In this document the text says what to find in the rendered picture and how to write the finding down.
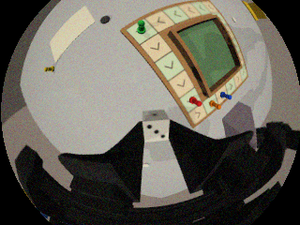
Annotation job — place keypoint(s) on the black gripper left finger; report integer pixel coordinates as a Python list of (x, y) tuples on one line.
[(122, 165)]

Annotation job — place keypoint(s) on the orange pawn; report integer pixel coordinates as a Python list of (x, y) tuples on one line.
[(212, 103)]

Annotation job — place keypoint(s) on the white die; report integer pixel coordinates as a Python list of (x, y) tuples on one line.
[(155, 126)]

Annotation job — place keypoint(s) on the blue pawn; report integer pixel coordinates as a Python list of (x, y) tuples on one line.
[(223, 95)]

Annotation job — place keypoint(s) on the green game pawn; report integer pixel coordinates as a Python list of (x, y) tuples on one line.
[(141, 29)]

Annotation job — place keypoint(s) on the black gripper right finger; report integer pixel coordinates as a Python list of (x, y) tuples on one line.
[(198, 155)]

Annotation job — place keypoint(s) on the red pawn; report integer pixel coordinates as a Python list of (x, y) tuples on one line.
[(194, 101)]

